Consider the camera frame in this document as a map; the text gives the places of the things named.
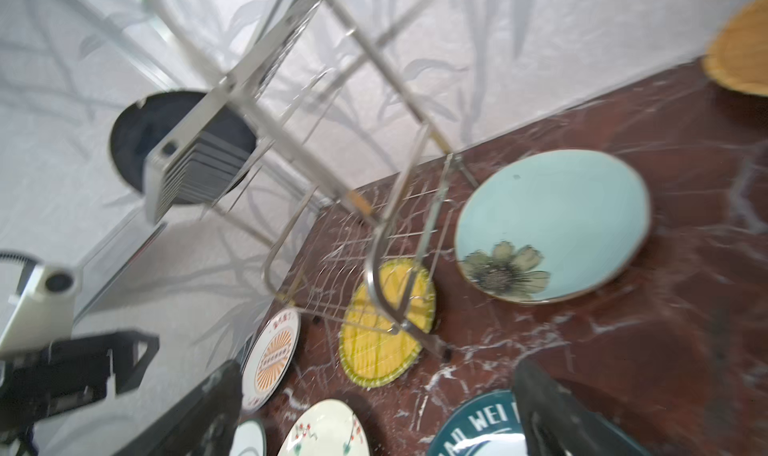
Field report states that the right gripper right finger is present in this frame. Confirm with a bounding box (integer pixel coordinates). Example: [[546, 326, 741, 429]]
[[511, 359, 648, 455]]

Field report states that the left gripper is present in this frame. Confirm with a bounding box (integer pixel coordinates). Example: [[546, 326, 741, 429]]
[[1, 330, 160, 432]]

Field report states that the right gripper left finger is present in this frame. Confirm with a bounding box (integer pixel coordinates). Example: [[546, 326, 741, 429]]
[[117, 360, 242, 455]]

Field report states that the light green flower plate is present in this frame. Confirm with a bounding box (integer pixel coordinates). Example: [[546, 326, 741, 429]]
[[454, 149, 652, 305]]

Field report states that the steel dish rack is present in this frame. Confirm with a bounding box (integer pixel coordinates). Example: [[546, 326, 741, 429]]
[[23, 0, 481, 361]]

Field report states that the white plate black emblem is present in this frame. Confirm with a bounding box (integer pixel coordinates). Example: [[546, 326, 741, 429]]
[[229, 420, 266, 456]]

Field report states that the green rim white plate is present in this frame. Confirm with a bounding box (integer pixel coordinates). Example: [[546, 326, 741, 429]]
[[427, 390, 530, 455]]

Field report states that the left orange sunburst plate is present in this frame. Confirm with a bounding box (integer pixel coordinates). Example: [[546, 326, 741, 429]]
[[241, 308, 300, 412]]

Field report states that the cream floral plate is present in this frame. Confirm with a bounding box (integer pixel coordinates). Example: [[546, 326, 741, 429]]
[[278, 399, 370, 456]]

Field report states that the yellow green woven plate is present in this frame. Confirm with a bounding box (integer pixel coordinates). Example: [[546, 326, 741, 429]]
[[339, 258, 436, 388]]

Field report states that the orange woven plate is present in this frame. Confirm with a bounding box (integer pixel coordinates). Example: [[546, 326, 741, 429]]
[[702, 0, 767, 98]]

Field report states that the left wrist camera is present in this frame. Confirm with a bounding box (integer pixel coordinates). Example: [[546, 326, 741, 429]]
[[1, 263, 82, 355]]

